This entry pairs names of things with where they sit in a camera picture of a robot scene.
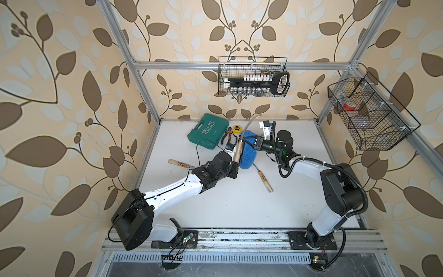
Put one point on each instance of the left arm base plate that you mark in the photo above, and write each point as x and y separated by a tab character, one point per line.
188	237

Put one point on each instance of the blue microfiber rag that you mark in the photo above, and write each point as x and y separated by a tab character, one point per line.
249	153

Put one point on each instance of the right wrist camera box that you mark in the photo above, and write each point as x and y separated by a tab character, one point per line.
268	129

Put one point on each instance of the back wall wire basket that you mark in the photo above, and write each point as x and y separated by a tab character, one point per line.
237	66

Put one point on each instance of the green plastic tool case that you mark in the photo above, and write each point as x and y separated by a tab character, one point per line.
208	131

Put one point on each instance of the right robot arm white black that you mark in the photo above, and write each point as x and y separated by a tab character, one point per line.
344	195

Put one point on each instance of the wall wire basket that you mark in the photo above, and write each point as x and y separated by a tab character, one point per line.
381	120
237	66

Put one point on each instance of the sickle wooden handle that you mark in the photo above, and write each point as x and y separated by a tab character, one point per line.
180	164
239	147
264	179

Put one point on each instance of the black red handled pliers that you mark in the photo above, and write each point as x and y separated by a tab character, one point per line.
229	134

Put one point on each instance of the right wall wire basket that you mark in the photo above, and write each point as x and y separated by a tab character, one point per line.
381	120

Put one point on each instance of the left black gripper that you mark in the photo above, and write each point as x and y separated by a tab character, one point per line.
234	167

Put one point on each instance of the red item in basket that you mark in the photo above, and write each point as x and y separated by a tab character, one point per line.
349	106

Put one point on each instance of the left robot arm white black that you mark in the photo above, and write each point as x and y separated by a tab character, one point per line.
135	219

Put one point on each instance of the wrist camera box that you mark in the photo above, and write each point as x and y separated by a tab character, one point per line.
268	129
230	149

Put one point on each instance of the yellow black tape measure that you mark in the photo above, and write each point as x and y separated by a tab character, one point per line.
237	129

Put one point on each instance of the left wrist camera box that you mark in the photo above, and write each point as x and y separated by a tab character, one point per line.
230	149

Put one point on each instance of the aluminium front rail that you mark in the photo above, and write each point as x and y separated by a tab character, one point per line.
281	240

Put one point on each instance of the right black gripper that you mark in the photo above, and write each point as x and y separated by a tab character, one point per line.
259	143

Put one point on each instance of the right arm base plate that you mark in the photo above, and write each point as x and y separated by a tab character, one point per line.
303	240

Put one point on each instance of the black socket bit holder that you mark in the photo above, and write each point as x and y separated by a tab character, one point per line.
271	85

